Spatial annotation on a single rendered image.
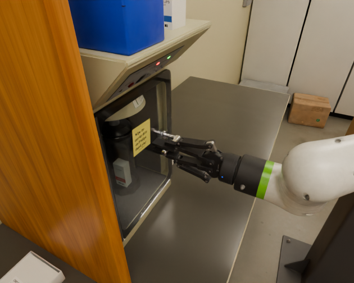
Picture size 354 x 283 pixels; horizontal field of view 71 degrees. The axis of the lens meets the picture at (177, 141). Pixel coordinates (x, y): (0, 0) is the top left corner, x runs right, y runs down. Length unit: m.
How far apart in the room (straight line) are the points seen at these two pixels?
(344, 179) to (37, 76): 0.46
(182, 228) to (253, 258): 1.14
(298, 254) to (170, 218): 1.32
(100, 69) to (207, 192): 0.65
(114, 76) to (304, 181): 0.34
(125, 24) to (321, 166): 0.36
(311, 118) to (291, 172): 2.91
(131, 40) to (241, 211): 0.68
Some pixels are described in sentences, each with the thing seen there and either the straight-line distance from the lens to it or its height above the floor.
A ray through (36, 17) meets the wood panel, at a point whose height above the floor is 1.57.
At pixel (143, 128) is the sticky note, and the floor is 1.28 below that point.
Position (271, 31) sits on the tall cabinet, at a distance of 3.46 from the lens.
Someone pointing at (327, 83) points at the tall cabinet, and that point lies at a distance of 3.59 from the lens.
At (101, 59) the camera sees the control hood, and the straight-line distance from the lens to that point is 0.38.
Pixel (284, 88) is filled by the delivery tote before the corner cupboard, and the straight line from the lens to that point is 3.47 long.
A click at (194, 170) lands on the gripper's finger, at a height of 1.16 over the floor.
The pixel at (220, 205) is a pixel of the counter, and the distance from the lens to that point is 0.89.
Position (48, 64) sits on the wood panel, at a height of 1.52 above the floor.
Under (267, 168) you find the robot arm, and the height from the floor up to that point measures 1.24.
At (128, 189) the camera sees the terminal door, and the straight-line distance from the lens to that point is 0.66.
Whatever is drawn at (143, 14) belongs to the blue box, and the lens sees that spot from 0.39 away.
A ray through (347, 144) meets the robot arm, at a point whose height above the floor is 1.37.
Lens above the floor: 1.61
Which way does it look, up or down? 36 degrees down
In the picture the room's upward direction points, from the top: straight up
